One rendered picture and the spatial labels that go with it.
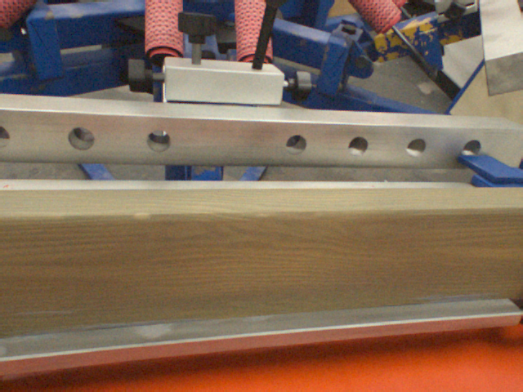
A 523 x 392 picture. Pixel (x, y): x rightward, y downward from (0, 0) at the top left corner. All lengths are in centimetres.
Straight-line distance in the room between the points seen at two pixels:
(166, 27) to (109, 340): 46
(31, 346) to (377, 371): 19
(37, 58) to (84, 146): 40
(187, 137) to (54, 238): 23
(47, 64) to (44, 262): 64
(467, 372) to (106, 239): 23
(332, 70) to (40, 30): 50
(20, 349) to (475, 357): 26
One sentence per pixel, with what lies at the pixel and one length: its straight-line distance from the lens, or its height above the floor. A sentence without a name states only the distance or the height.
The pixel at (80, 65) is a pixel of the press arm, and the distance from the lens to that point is 91.
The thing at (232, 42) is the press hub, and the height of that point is 101.
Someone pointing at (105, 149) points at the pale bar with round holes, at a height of 108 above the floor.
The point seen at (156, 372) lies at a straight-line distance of 27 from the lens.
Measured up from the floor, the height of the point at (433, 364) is 109.
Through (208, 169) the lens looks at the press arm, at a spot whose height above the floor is 92.
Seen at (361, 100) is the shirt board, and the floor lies 93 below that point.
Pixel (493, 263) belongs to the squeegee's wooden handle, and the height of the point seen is 115.
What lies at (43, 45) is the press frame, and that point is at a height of 100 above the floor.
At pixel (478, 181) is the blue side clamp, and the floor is 108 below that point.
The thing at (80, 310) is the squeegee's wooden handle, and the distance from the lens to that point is 23.
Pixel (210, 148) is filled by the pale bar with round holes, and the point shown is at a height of 108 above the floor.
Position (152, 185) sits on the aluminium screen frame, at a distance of 39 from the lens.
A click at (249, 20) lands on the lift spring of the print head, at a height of 112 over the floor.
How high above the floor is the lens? 132
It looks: 41 degrees down
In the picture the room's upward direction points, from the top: 11 degrees clockwise
